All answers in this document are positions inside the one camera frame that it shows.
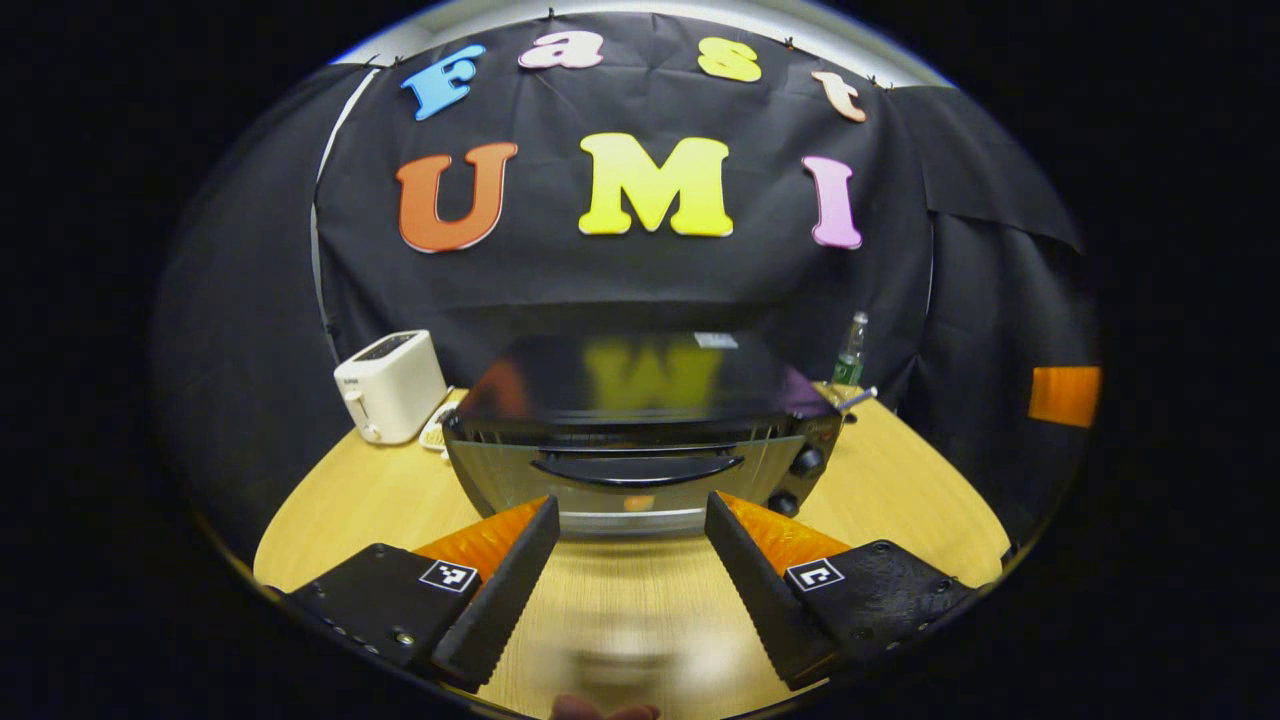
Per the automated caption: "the green label plastic bottle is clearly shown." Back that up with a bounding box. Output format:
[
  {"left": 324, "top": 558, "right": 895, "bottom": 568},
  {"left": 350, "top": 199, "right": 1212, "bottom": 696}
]
[{"left": 832, "top": 311, "right": 869, "bottom": 387}]

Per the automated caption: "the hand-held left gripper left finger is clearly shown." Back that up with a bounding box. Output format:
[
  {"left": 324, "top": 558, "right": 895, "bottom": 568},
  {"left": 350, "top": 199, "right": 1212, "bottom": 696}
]
[{"left": 283, "top": 494, "right": 561, "bottom": 691}]

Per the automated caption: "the black electric oven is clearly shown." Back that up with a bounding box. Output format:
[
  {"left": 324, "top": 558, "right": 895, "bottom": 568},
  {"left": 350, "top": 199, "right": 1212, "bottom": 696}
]
[{"left": 442, "top": 332, "right": 859, "bottom": 538}]

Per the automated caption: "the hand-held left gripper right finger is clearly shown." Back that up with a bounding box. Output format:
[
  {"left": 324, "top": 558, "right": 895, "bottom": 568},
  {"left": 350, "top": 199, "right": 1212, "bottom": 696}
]
[{"left": 704, "top": 490, "right": 979, "bottom": 691}]

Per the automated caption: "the white toaster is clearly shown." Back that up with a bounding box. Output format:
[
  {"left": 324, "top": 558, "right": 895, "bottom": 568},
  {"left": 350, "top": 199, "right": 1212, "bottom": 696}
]
[{"left": 333, "top": 330, "right": 449, "bottom": 446}]

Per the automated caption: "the small plate with dark food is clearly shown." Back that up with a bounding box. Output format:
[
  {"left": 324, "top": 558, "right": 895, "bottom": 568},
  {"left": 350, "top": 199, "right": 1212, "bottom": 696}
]
[{"left": 418, "top": 388, "right": 469, "bottom": 453}]

